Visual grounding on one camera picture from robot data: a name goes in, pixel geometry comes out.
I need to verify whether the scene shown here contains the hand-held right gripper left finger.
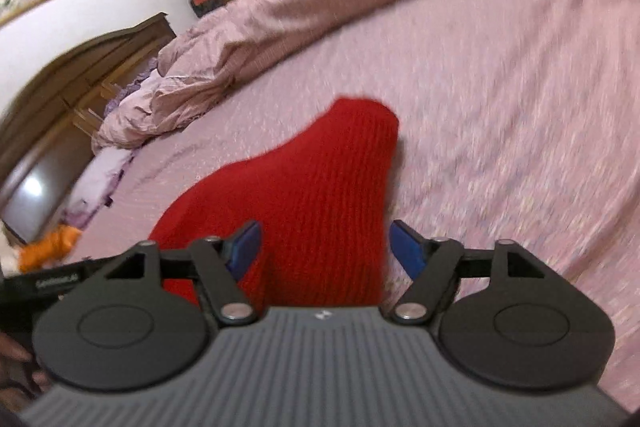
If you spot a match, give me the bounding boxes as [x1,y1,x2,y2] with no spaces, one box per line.
[100,220,264,326]

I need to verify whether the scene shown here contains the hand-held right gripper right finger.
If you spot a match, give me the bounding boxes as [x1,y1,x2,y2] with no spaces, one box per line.
[388,220,551,326]

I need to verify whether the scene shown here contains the red knit cardigan black bow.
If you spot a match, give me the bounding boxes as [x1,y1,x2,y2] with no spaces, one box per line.
[147,97,401,310]

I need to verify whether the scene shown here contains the person's left hand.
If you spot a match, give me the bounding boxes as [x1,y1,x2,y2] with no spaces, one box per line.
[0,332,53,410]

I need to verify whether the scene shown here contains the orange plush toy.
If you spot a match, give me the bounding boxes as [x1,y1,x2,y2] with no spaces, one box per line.
[17,224,84,273]

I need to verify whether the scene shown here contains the lilac ruffled pillow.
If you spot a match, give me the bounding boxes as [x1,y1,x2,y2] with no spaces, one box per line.
[65,62,162,233]

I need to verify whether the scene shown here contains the dark wooden headboard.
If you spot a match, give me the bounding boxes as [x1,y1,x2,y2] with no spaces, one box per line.
[0,12,177,246]

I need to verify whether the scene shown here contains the pink floral bed sheet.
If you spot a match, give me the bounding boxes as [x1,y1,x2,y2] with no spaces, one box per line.
[75,0,640,413]

